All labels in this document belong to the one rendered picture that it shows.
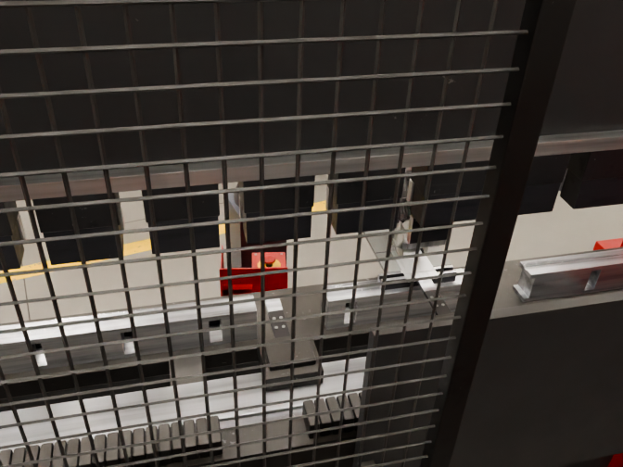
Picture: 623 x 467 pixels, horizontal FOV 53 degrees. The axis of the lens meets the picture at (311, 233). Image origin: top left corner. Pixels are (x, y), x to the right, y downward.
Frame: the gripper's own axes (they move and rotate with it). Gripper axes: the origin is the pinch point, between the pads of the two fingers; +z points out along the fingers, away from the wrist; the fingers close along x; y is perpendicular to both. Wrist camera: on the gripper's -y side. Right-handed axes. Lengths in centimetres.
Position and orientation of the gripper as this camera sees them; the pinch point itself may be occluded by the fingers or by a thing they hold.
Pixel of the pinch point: (412, 252)
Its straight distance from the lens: 162.6
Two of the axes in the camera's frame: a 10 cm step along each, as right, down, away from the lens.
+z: 1.2, 9.9, -0.7
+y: 2.0, -0.9, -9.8
